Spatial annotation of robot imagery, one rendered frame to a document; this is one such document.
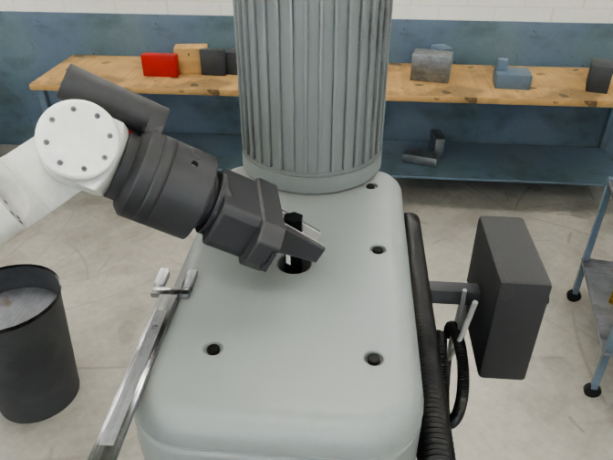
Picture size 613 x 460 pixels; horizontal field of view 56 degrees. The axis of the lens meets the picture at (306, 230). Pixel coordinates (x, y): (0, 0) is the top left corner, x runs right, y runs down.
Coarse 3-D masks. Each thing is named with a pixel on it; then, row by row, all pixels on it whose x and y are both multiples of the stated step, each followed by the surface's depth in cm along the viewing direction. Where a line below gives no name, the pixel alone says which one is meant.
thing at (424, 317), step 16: (416, 224) 86; (416, 240) 82; (416, 256) 78; (416, 272) 75; (416, 288) 73; (416, 304) 70; (416, 320) 68; (432, 320) 68; (432, 336) 66; (432, 352) 63; (432, 368) 61; (432, 384) 59; (432, 400) 58; (432, 416) 56; (448, 416) 57; (432, 432) 55; (448, 432) 55; (432, 448) 53; (448, 448) 53
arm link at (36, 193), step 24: (24, 144) 54; (0, 168) 52; (24, 168) 54; (0, 192) 52; (24, 192) 53; (48, 192) 55; (72, 192) 55; (0, 216) 47; (24, 216) 52; (0, 240) 49
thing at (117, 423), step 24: (168, 288) 58; (192, 288) 59; (168, 312) 55; (144, 336) 52; (144, 360) 50; (120, 384) 47; (144, 384) 48; (120, 408) 45; (120, 432) 44; (96, 456) 42
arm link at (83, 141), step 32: (64, 96) 51; (96, 96) 51; (128, 96) 53; (64, 128) 46; (96, 128) 47; (128, 128) 54; (160, 128) 53; (64, 160) 46; (96, 160) 47; (128, 160) 51; (160, 160) 51; (96, 192) 51; (128, 192) 51; (160, 192) 51
